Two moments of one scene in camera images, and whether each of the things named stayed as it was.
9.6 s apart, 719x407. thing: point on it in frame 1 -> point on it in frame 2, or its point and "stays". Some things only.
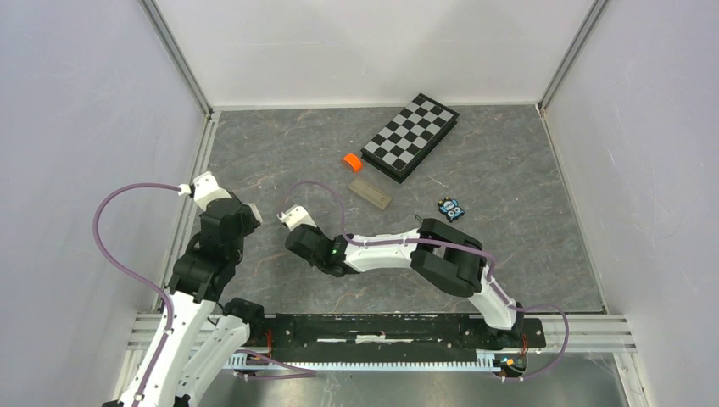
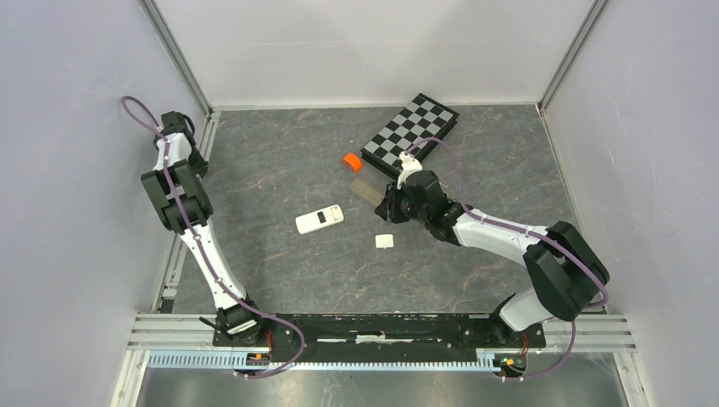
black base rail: x=387 y=333 stays
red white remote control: x=256 y=213 -> x=316 y=220
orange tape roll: x=353 y=160 stays
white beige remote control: x=370 y=193 stays
